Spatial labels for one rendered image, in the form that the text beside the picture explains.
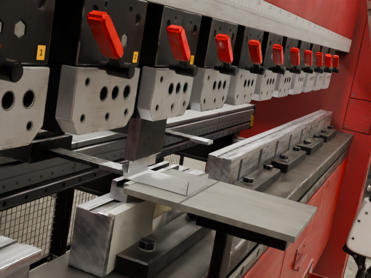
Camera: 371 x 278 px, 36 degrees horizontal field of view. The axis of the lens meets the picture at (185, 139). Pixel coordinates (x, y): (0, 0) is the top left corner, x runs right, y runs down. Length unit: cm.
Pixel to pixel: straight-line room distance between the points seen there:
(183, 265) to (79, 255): 18
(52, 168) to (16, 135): 57
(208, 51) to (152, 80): 21
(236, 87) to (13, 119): 70
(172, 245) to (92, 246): 15
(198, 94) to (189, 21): 16
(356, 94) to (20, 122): 254
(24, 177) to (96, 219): 27
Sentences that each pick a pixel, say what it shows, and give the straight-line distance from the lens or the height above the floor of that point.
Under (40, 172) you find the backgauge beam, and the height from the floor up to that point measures 94.
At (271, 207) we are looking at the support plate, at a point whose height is 100.
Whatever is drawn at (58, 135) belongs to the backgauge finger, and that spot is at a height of 102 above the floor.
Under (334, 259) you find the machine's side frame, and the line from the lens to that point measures 316.
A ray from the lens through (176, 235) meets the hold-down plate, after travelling 98.
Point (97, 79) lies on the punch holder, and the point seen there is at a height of 117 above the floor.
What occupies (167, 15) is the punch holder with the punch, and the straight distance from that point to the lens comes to 82.
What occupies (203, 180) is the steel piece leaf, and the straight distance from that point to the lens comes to 92.
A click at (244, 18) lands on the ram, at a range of 117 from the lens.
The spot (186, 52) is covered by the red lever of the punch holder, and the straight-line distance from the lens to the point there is 80.
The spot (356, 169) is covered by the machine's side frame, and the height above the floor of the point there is 70.
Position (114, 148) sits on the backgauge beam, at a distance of 133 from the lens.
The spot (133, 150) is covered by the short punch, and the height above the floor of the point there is 105.
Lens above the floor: 124
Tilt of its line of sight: 11 degrees down
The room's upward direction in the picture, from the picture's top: 10 degrees clockwise
